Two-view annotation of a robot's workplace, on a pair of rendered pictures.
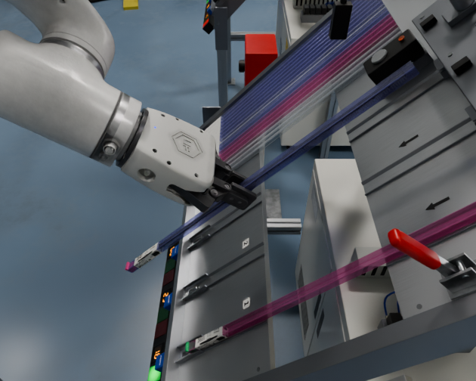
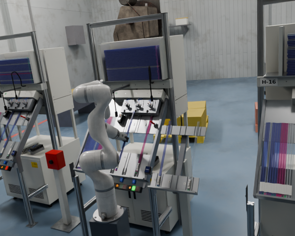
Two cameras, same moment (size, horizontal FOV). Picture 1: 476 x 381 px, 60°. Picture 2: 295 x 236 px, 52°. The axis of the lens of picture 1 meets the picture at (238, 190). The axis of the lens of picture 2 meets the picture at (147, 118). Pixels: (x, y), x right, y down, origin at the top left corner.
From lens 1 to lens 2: 209 cm
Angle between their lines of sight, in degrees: 60
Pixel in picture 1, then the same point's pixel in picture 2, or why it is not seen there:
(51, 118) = (114, 129)
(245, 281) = (132, 158)
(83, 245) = not seen: outside the picture
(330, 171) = not seen: hidden behind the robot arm
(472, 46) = (134, 108)
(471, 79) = (138, 111)
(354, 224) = not seen: hidden behind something
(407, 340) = (158, 133)
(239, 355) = (144, 161)
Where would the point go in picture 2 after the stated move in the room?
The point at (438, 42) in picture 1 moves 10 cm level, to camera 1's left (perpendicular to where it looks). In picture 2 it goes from (128, 111) to (122, 114)
